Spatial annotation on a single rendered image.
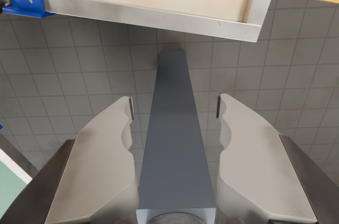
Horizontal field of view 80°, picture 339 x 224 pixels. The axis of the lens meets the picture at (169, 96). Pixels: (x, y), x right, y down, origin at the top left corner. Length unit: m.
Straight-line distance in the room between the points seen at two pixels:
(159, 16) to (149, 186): 0.40
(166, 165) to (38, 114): 1.67
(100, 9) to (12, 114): 1.85
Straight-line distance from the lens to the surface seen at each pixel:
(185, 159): 0.60
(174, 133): 0.68
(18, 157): 0.89
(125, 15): 0.50
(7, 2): 0.58
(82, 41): 1.64
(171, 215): 0.52
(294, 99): 1.98
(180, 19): 0.49
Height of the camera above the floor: 1.47
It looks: 61 degrees down
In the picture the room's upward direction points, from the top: 179 degrees counter-clockwise
